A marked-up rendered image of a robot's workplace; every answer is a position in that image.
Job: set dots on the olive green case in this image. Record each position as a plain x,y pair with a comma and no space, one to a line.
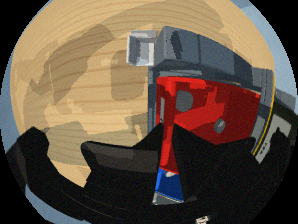
282,119

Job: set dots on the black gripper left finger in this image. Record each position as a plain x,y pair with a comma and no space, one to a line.
141,160

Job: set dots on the grey metal shelf rack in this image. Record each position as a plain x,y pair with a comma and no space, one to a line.
177,47

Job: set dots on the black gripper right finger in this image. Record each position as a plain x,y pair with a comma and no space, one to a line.
198,159

